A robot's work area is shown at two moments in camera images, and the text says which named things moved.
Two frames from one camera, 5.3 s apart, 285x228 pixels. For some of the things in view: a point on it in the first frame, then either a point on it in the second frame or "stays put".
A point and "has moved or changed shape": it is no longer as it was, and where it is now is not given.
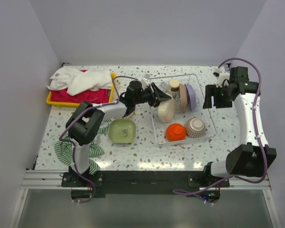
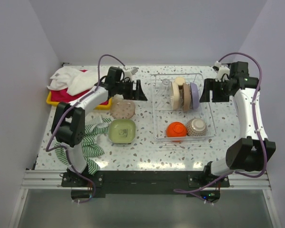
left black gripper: (161, 96) → (137, 94)
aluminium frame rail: (44, 179) stays put
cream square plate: (166, 109) → (175, 96)
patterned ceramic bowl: (195, 128) stays put
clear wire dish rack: (186, 116) stays put
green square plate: (121, 131) stays put
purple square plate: (191, 97) has moved or changed shape
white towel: (75, 81) stays put
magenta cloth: (62, 96) stays put
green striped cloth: (63, 148) stays put
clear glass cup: (164, 87) has moved or changed shape
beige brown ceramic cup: (174, 84) → (180, 80)
